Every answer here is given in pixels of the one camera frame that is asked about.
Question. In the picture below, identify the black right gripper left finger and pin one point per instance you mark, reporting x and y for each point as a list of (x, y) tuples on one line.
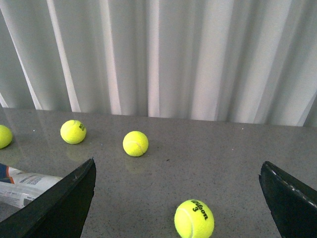
[(60, 212)]

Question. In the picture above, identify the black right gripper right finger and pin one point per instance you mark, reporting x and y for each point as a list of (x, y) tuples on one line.
[(292, 204)]

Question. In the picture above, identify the clear plastic tennis ball can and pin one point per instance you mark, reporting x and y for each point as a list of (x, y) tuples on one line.
[(19, 188)]

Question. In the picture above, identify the middle tennis ball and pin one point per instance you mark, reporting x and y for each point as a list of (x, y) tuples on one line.
[(73, 132)]

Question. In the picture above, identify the right centre tennis ball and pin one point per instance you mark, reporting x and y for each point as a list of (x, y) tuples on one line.
[(135, 143)]

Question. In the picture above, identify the far right Wilson tennis ball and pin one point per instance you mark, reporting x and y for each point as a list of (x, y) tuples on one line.
[(194, 219)]

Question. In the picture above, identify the white pleated curtain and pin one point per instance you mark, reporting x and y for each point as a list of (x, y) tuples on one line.
[(249, 61)]

